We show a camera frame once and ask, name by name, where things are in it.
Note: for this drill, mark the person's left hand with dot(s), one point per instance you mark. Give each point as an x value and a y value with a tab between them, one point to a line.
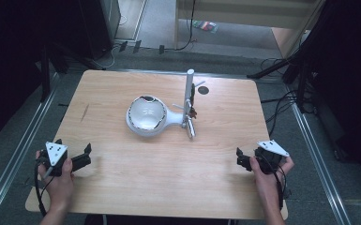
59	187

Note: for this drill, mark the black metal stand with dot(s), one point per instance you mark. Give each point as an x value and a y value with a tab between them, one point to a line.
45	75
281	64

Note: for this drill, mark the colourful packet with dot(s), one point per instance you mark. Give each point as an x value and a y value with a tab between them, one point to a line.
205	26

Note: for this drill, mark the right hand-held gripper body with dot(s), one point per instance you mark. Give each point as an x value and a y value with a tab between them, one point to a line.
270	156

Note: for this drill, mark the dark round table grommet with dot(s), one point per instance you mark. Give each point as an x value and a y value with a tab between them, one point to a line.
203	90

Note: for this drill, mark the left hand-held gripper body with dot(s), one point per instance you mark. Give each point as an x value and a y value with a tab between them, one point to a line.
56	157

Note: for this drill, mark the black cabinet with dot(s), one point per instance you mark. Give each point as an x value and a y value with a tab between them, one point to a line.
98	26

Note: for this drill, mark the light wooden cabinet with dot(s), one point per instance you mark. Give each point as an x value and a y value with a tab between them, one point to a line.
247	14

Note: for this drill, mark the person's right hand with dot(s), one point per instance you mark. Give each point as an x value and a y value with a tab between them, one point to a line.
267	187

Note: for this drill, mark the white key stand with dish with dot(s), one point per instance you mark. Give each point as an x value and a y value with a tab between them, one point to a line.
147	114

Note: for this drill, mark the metal floor rail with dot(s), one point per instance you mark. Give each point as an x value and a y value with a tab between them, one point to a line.
15	156
318	168

